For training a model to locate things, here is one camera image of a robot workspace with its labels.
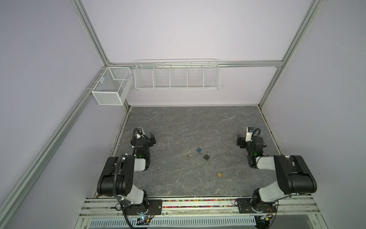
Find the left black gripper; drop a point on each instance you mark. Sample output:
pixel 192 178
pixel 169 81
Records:
pixel 150 139

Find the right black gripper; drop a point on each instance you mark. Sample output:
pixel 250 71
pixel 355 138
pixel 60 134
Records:
pixel 241 140

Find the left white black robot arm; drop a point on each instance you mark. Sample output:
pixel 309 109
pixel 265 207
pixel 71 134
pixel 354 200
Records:
pixel 116 179

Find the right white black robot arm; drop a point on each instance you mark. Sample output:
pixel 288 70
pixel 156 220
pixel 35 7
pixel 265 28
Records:
pixel 293 177

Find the dark grey padlock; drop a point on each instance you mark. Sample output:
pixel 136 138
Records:
pixel 207 156

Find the white mesh box basket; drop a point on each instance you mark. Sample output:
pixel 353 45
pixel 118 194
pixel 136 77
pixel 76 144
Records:
pixel 113 86

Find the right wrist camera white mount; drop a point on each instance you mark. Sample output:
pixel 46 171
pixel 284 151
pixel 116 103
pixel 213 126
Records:
pixel 249 133

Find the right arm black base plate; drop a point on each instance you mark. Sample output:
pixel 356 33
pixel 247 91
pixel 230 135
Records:
pixel 246 205

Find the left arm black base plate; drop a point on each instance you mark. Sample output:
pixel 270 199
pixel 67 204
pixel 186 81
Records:
pixel 153 207

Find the white vented cable duct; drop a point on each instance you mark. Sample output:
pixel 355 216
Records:
pixel 171 222

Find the white wire shelf basket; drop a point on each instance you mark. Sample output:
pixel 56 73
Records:
pixel 181 75

